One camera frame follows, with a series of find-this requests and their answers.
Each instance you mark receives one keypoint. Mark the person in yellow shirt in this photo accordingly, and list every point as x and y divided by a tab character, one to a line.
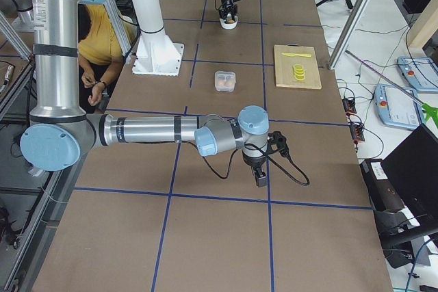
101	59

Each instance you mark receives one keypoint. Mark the blue teach pendant far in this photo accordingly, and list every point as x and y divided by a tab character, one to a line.
420	73

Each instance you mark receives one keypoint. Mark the white bowl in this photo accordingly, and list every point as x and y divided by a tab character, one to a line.
226	26

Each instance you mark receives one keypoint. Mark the black monitor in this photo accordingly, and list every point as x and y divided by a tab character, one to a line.
412	169

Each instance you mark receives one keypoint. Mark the black computer box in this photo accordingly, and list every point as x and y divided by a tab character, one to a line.
382	193

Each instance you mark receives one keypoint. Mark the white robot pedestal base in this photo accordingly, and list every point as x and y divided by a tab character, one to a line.
156	54

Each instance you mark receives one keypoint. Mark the clear plastic egg box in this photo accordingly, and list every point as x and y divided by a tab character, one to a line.
225	76

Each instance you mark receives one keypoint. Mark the blue teach pendant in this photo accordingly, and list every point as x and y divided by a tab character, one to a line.
420	73
396	109

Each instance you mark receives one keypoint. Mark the aluminium frame post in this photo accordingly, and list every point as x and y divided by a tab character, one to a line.
347	31

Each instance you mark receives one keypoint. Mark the yellow plastic knife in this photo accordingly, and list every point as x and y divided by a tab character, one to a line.
296	54

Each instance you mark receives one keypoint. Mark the blue teach pendant near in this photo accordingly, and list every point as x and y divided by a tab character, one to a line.
396	109

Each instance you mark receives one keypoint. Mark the black orange usb hub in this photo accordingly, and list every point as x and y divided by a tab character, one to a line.
355	124

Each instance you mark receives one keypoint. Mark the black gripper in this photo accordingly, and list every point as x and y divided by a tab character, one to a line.
253	161
226	2

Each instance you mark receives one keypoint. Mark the bamboo cutting board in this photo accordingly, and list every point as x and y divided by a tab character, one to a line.
284	72

